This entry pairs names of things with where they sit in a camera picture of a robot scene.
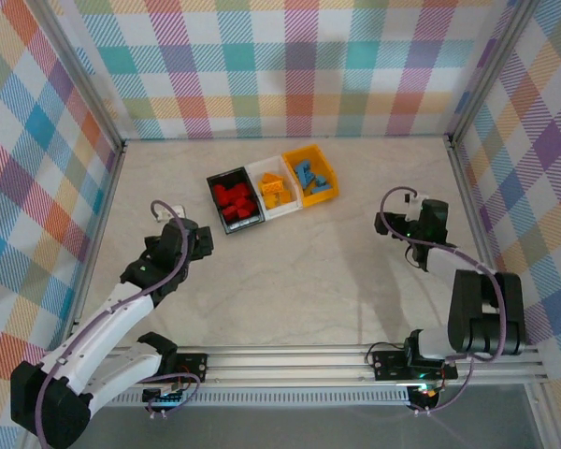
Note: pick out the red curved lego brick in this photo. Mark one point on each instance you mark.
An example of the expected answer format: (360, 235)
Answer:
(240, 190)

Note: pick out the blue long lego brick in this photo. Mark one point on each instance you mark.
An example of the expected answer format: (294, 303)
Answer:
(322, 181)
(320, 189)
(307, 179)
(304, 167)

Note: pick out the yellow small lego brick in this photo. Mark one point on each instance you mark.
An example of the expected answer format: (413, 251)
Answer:
(272, 201)
(286, 196)

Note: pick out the orange lego brick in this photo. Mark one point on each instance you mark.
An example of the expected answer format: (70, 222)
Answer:
(272, 187)

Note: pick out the yellow long lego brick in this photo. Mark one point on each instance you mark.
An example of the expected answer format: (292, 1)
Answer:
(271, 177)

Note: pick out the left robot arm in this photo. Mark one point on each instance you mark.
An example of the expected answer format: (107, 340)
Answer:
(103, 322)

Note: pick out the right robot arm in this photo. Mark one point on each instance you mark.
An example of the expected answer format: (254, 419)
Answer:
(486, 318)

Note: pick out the black plastic bin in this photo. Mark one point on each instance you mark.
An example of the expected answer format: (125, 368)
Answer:
(248, 227)

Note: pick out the yellow plastic bin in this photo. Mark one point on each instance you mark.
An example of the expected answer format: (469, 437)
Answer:
(322, 198)

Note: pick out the white plastic bin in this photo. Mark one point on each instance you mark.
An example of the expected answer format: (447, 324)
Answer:
(285, 212)

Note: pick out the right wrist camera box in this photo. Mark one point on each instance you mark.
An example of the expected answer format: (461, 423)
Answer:
(413, 206)

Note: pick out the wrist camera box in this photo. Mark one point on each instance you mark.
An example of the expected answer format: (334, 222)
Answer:
(413, 206)
(172, 213)

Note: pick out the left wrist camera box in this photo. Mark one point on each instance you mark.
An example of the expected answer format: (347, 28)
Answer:
(172, 213)

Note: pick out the aluminium side floor rail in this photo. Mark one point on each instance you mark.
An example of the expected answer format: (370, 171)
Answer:
(107, 196)
(465, 187)

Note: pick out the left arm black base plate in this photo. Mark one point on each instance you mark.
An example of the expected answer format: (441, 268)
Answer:
(191, 367)

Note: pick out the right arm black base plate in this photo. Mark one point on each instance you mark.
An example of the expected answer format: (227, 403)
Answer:
(388, 367)

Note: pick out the wide aluminium mounting rail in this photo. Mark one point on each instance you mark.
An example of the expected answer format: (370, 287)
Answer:
(285, 367)

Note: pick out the aluminium upright frame post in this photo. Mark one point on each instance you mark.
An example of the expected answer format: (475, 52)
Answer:
(101, 100)
(489, 70)

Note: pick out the aluminium lower frame post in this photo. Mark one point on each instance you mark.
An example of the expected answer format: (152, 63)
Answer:
(542, 416)

